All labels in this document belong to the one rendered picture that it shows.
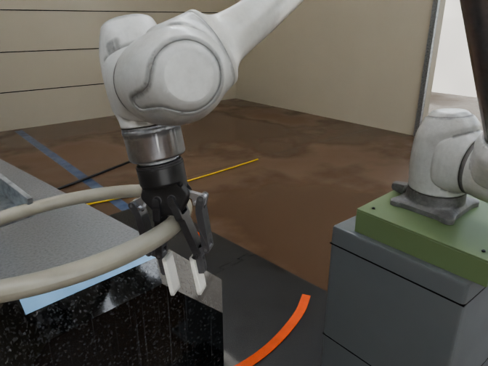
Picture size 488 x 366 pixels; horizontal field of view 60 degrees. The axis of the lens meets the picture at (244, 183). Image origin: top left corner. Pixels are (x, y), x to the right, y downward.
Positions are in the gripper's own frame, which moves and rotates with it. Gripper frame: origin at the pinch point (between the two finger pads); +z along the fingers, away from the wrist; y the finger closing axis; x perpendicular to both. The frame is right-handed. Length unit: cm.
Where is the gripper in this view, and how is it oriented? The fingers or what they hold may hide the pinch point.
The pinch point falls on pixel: (184, 274)
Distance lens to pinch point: 74.4
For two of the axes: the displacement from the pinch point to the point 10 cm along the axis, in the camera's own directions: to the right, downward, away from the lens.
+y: -9.6, 0.9, 2.6
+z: 1.7, 9.5, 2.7
